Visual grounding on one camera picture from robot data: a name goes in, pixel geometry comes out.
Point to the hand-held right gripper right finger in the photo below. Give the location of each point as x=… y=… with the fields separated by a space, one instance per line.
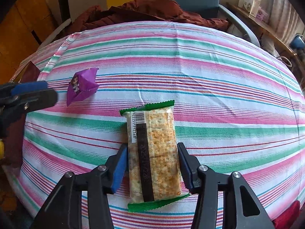
x=187 y=169

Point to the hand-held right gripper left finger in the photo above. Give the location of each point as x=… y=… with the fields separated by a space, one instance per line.
x=119 y=169

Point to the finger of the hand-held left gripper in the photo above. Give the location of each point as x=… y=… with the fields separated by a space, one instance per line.
x=31 y=86

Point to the gold tin box maroon outside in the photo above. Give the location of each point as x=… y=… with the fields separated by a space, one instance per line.
x=32 y=71

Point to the green-edged cracker packet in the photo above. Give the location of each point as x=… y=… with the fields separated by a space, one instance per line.
x=154 y=148

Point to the purple snack packet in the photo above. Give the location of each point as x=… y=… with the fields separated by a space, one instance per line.
x=82 y=85

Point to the orange wooden wardrobe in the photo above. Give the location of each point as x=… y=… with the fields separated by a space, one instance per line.
x=23 y=19

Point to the striped pink green tablecloth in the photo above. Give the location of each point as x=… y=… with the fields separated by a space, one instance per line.
x=214 y=100

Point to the red rug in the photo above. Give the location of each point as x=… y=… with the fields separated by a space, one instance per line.
x=288 y=214

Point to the maroon jacket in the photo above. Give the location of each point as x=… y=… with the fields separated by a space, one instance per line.
x=143 y=10

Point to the wooden side table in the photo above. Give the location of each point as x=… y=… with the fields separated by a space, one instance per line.
x=266 y=28

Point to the blue round object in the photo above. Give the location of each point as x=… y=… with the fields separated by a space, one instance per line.
x=297 y=43

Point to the small pink box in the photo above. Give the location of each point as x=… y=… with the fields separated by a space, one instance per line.
x=263 y=15

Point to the white carton box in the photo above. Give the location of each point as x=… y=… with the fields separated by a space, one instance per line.
x=250 y=3

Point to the beige patterned curtain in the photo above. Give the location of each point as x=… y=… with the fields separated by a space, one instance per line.
x=284 y=14

